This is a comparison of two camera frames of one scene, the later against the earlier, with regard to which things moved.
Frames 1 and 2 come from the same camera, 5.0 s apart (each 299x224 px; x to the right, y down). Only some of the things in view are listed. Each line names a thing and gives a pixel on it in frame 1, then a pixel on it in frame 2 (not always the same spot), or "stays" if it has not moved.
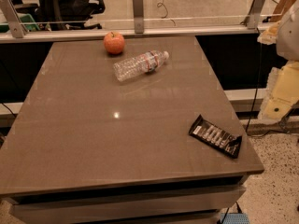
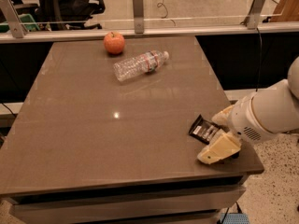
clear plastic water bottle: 139,64 stays
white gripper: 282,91 → 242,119
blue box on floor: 234,218 stays
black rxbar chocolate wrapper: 228,143 stays
